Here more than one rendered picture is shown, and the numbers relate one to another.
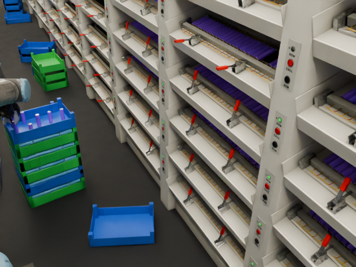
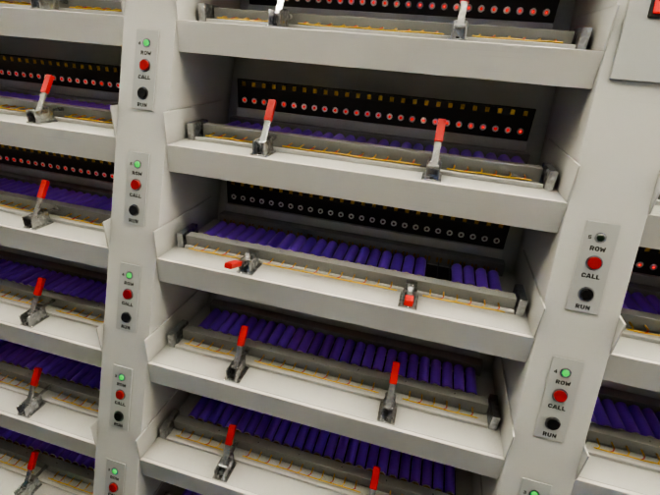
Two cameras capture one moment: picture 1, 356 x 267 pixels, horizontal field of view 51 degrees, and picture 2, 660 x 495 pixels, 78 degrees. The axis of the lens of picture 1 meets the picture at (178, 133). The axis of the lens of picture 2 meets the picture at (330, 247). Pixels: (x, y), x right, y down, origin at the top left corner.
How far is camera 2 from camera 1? 0.89 m
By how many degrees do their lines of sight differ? 52
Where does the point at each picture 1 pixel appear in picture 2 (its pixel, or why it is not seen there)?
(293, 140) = (591, 403)
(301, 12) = (617, 174)
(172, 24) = (164, 237)
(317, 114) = (628, 343)
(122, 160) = not seen: outside the picture
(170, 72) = (153, 346)
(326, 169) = (619, 435)
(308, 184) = (619, 474)
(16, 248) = not seen: outside the picture
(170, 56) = (154, 309)
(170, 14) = (162, 214)
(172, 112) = (147, 438)
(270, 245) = not seen: outside the picture
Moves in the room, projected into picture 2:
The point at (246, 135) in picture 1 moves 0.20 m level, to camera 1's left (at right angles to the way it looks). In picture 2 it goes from (432, 427) to (356, 486)
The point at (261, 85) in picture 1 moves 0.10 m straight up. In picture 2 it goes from (484, 319) to (499, 253)
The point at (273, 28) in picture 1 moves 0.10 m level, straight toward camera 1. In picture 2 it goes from (533, 208) to (617, 220)
